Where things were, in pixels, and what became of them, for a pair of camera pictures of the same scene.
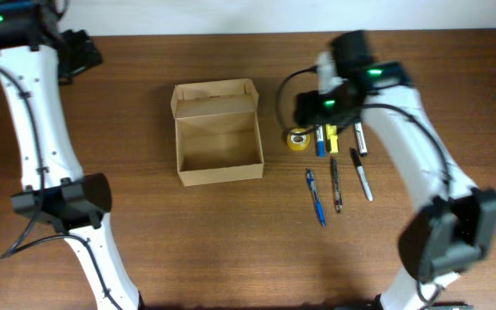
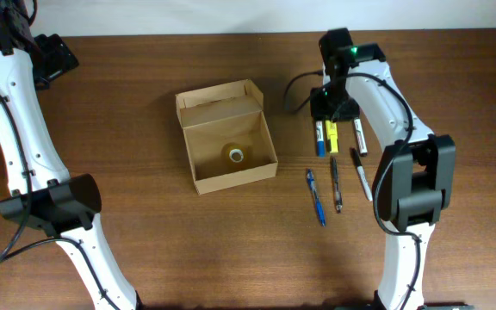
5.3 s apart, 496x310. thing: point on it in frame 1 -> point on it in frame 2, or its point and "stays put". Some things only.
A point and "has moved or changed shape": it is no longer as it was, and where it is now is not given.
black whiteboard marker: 361,139 stays put
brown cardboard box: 217,132 has moved or changed shape
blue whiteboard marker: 320,145 stays put
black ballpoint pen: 337,193 stays put
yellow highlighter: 332,135 stays put
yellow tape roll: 298,142 -> 236,156
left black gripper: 88,56 -> 60,57
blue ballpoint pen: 310,176 stays put
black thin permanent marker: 362,175 stays put
